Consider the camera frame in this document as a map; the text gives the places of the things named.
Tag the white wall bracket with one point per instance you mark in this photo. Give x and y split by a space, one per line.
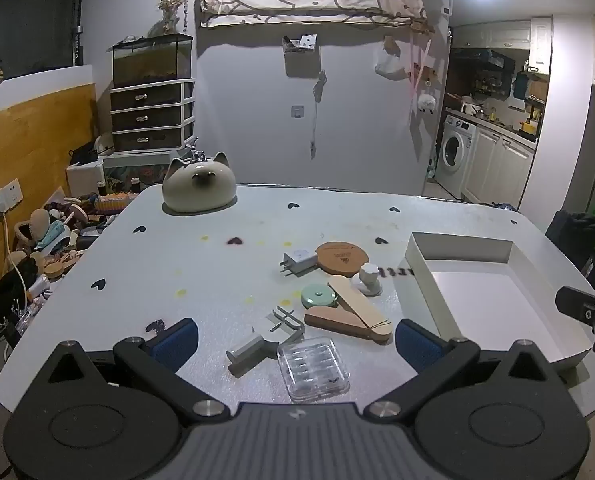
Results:
307 42

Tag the glass fish tank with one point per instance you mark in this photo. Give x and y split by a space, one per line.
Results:
150 62

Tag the white hanging bag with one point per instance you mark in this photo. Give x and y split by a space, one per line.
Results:
390 67

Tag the white washing machine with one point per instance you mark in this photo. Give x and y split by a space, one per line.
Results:
455 152

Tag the white wall socket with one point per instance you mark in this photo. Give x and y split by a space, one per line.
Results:
4 197

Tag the small square wall hook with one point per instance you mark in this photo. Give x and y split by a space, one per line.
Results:
298 111

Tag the beige plush doll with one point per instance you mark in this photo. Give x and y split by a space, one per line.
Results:
39 220

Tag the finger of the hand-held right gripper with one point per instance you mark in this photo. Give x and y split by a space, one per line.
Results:
575 302

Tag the bundle of wooden sticks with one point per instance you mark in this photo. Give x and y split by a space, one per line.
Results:
357 305

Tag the pile of assorted toys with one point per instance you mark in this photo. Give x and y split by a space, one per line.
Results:
52 260

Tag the sheep plush toy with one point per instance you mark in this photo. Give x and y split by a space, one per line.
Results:
426 102

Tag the cat-shaped ceramic pot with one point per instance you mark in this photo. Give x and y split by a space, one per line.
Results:
197 195

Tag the white drawer unit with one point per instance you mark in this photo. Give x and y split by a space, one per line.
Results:
147 115

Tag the dark window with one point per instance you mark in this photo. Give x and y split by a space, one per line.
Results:
32 20

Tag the white kitchen base cabinets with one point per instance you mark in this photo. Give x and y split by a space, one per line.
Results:
492 165

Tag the mint green tape measure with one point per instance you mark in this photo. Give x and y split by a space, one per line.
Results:
317 297

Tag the black cloth-covered chair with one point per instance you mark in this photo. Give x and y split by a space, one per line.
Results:
572 235

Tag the white kitchen upper cabinets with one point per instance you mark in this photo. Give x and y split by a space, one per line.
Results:
502 32

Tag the watch link remover tool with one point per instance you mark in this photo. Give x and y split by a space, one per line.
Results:
250 352

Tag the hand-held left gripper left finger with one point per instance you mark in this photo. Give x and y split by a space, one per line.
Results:
177 342

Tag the small white knob ornament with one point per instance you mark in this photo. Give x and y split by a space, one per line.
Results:
367 277

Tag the clear plastic case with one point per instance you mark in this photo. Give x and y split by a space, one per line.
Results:
312 370

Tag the white cardboard box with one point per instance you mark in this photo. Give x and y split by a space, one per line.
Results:
477 300

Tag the white charger plug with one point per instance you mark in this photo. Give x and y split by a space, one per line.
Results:
302 260

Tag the yellow pot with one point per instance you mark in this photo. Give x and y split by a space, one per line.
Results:
527 127

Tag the white storage box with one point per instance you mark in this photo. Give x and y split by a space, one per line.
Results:
84 177

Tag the round cork coaster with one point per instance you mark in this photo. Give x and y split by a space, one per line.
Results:
340 257

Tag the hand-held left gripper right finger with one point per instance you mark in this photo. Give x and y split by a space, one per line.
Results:
420 345

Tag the dried flower bouquet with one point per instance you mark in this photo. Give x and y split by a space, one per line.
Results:
170 2

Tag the half-oval wooden block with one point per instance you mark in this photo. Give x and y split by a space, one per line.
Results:
332 319

